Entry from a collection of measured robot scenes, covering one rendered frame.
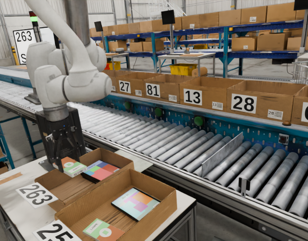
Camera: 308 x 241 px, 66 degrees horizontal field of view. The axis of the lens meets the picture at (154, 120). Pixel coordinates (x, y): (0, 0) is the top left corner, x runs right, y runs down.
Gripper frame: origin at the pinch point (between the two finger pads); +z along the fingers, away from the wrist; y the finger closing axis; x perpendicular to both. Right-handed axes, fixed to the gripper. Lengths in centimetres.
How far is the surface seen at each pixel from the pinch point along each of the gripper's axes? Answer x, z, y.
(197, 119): 7, 12, -96
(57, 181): -15.9, 16.2, 0.6
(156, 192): 31.6, 15.9, -20.6
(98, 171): -2.8, 14.4, -15.5
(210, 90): 14, -9, -103
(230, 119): 31, 8, -96
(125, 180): 14.9, 14.4, -17.7
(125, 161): 5.4, 11.9, -26.7
